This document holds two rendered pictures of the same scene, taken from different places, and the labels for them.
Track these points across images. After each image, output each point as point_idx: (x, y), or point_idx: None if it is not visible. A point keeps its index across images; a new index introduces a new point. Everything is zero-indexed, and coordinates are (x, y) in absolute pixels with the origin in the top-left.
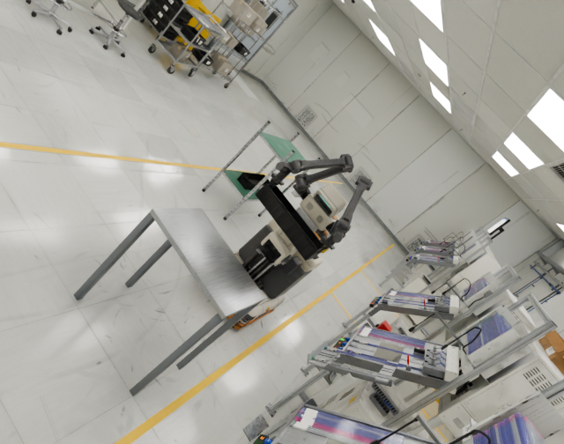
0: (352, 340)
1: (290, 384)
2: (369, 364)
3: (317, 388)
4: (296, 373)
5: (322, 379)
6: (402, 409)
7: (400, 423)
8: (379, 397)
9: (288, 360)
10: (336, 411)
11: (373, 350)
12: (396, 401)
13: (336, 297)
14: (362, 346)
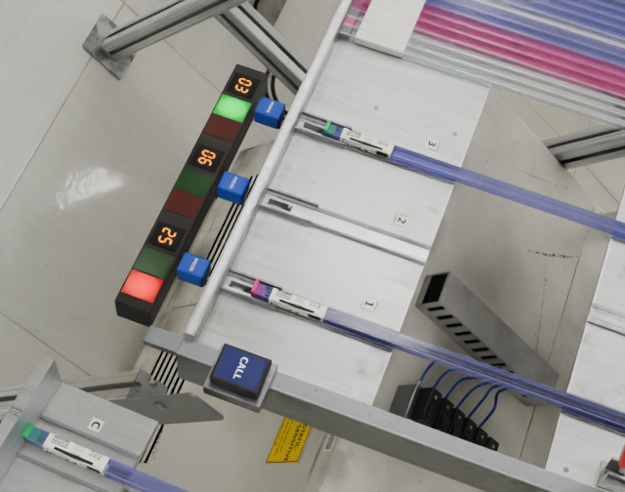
0: (298, 129)
1: (18, 184)
2: (367, 431)
3: (187, 112)
4: (58, 92)
5: (217, 35)
6: (579, 307)
7: (554, 422)
8: (442, 426)
9: (4, 30)
10: (216, 452)
11: (420, 227)
12: (552, 282)
13: None
14: (354, 193)
